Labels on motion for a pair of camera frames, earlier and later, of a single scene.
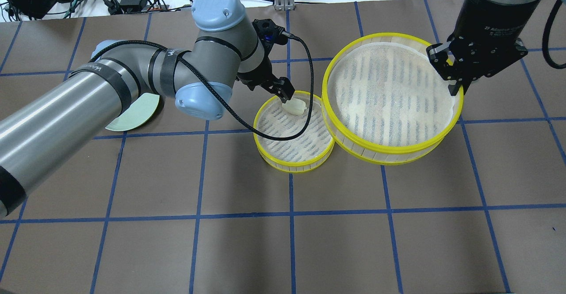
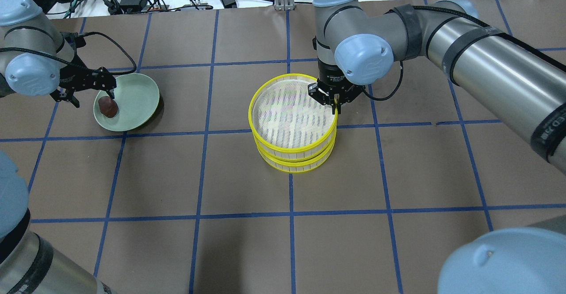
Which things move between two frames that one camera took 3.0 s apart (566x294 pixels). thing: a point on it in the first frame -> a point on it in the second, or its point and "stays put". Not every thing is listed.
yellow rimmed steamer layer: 384,101 -> 284,117
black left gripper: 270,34 -> 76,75
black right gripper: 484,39 -> 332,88
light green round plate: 137,113 stays put
